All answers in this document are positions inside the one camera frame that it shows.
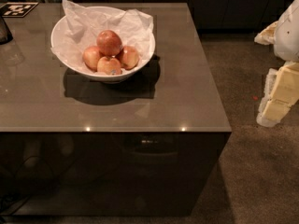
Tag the black white fiducial marker tag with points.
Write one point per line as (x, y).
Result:
(17, 9)

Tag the white crumpled paper liner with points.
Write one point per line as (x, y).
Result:
(83, 20)

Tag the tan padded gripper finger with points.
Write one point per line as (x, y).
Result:
(281, 92)

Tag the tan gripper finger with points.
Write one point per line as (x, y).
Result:
(267, 35)

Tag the white ceramic bowl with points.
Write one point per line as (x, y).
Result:
(66, 40)

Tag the front red apple with sticker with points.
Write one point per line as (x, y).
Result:
(109, 66)

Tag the dark object at left edge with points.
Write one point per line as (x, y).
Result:
(5, 34)

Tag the dark glossy table cabinet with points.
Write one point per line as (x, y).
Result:
(71, 146)

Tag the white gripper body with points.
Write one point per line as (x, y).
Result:
(288, 36)

